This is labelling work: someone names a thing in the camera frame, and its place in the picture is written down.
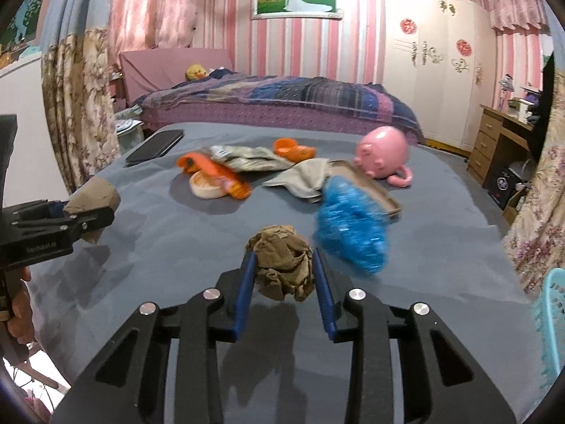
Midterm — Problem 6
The turquoise plastic basket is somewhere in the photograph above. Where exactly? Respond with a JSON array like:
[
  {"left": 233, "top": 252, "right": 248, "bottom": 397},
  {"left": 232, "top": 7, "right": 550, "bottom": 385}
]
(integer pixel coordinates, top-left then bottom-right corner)
[{"left": 530, "top": 267, "right": 565, "bottom": 385}]

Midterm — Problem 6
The white box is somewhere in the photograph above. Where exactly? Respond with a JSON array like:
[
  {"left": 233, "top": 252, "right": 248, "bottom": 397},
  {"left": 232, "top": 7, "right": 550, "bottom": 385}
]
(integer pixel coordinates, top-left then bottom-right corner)
[{"left": 507, "top": 97, "right": 535, "bottom": 120}]

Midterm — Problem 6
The cardboard box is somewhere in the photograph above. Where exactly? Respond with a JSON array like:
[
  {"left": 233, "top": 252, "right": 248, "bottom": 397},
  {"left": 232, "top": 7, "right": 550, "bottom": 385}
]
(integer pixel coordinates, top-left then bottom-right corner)
[{"left": 502, "top": 185, "right": 530, "bottom": 226}]

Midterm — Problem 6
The brown rectangular tray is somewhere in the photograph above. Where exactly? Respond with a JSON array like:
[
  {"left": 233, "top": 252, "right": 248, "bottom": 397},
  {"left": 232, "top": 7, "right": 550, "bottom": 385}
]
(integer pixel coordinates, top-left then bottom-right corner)
[{"left": 324, "top": 159, "right": 402, "bottom": 222}]

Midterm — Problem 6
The plaid quilt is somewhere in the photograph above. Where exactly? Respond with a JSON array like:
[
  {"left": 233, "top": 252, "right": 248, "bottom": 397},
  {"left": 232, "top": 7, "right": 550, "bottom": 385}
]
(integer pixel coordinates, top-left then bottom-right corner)
[{"left": 135, "top": 73, "right": 424, "bottom": 142}]

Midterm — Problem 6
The white wardrobe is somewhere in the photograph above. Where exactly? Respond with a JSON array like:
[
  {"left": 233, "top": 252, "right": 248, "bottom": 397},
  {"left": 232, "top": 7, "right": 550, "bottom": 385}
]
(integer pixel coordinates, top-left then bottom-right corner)
[{"left": 382, "top": 0, "right": 497, "bottom": 151}]

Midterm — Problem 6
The black phone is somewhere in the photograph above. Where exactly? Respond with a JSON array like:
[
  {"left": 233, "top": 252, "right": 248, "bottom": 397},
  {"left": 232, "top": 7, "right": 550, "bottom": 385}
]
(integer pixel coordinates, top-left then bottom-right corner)
[{"left": 125, "top": 129, "right": 184, "bottom": 167}]

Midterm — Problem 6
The pink curtain valance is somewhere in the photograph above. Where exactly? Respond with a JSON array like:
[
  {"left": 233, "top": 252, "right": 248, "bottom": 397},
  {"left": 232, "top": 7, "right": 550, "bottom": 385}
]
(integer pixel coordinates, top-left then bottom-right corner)
[{"left": 486, "top": 0, "right": 552, "bottom": 31}]

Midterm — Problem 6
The beige cloth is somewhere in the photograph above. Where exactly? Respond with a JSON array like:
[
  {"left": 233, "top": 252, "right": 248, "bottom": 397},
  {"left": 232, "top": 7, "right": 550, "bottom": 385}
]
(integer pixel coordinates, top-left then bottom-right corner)
[{"left": 262, "top": 158, "right": 332, "bottom": 204}]

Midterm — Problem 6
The orange duck toy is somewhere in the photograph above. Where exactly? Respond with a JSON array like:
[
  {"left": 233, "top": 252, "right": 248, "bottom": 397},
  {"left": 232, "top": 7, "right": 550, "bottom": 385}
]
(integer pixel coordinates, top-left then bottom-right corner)
[{"left": 273, "top": 138, "right": 317, "bottom": 162}]

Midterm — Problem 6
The wooden desk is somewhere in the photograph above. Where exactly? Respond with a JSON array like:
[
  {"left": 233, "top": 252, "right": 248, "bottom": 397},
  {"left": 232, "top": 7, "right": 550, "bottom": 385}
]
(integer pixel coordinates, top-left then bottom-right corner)
[{"left": 467, "top": 105, "right": 537, "bottom": 186}]

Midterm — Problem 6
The grey patterned cloth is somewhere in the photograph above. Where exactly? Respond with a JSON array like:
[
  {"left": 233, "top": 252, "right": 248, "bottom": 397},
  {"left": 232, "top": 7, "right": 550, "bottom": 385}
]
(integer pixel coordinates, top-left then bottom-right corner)
[{"left": 207, "top": 145, "right": 296, "bottom": 173}]

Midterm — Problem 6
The pink bed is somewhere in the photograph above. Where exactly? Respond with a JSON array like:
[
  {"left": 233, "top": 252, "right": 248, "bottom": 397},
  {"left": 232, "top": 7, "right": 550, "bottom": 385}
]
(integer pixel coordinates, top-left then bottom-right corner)
[{"left": 119, "top": 48, "right": 427, "bottom": 144}]

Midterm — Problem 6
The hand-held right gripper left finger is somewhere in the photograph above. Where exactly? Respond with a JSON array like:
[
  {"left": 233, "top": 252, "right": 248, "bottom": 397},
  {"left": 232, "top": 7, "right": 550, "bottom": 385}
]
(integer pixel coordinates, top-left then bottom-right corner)
[{"left": 50, "top": 249, "right": 259, "bottom": 424}]

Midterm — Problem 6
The floral and blue curtain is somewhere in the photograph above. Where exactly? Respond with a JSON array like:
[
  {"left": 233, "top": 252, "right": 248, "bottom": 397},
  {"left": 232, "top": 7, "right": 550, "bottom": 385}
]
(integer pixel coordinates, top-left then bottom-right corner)
[
  {"left": 501, "top": 139, "right": 565, "bottom": 294},
  {"left": 40, "top": 0, "right": 122, "bottom": 193}
]

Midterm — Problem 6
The olive brown sock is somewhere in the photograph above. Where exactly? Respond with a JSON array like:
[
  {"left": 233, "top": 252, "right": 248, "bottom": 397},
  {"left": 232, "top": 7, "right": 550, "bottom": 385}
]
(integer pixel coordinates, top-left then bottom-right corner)
[{"left": 246, "top": 225, "right": 315, "bottom": 303}]

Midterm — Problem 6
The person's left forearm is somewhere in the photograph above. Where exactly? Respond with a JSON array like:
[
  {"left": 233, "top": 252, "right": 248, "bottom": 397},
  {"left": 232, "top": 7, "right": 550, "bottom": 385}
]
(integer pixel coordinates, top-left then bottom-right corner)
[{"left": 0, "top": 324, "right": 34, "bottom": 365}]

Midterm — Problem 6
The grey blanket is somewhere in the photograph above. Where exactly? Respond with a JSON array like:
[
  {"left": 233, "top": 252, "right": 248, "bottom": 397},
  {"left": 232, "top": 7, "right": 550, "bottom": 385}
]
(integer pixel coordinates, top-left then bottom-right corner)
[{"left": 26, "top": 121, "right": 548, "bottom": 424}]

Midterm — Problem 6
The blue fuzzy sock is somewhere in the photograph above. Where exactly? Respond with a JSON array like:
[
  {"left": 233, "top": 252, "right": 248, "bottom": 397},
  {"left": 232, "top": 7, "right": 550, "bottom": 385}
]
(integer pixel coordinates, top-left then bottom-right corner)
[{"left": 315, "top": 176, "right": 387, "bottom": 277}]

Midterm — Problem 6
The person's left hand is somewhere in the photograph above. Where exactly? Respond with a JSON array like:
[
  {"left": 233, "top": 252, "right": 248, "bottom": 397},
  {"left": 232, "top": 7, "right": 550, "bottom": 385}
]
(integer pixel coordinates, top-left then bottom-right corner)
[{"left": 0, "top": 269, "right": 36, "bottom": 347}]

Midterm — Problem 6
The black box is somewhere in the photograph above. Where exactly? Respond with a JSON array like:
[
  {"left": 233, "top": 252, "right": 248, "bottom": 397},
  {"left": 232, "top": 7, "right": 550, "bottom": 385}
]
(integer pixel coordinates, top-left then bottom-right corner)
[{"left": 483, "top": 165, "right": 528, "bottom": 208}]

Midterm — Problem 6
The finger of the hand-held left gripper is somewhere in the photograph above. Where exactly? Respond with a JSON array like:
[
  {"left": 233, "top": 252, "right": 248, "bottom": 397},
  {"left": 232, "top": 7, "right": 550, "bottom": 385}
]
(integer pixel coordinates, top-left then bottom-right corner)
[
  {"left": 11, "top": 208, "right": 116, "bottom": 243},
  {"left": 11, "top": 200, "right": 68, "bottom": 222}
]

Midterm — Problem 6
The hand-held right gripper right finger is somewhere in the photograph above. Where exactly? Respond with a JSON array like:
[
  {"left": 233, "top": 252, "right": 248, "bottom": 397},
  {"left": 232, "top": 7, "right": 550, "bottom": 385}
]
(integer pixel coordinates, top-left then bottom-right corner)
[{"left": 313, "top": 247, "right": 517, "bottom": 424}]

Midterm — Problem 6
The round beige lid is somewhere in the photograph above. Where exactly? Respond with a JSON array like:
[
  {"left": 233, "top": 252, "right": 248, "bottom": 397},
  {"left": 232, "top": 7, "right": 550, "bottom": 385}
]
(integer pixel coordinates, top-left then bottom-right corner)
[{"left": 190, "top": 170, "right": 230, "bottom": 201}]

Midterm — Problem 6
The pink patterned curtain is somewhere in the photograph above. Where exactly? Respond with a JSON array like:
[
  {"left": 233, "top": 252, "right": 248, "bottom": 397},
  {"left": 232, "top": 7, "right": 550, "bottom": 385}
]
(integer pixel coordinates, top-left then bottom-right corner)
[{"left": 108, "top": 0, "right": 230, "bottom": 49}]

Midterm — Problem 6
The wall poster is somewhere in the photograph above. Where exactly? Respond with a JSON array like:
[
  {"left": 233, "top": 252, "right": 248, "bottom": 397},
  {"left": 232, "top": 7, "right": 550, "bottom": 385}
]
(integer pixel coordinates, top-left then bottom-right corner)
[{"left": 0, "top": 0, "right": 51, "bottom": 60}]

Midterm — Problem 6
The small table lamp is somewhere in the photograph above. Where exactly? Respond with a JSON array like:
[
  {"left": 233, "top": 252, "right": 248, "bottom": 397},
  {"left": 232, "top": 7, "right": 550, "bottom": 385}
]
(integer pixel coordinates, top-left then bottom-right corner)
[{"left": 499, "top": 75, "right": 515, "bottom": 111}]

